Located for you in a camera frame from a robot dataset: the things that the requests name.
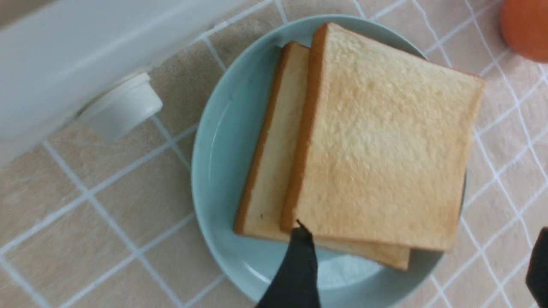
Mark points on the orange persimmon with green leaf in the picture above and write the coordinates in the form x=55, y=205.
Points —
x=524, y=26

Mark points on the toast slice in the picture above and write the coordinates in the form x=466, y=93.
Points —
x=264, y=195
x=383, y=144

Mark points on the white two-slot toaster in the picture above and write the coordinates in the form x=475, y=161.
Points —
x=56, y=56

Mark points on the orange checkered tablecloth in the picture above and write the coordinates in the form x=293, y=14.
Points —
x=87, y=224

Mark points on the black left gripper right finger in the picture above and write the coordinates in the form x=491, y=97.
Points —
x=537, y=273

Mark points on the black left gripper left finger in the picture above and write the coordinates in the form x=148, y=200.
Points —
x=295, y=283

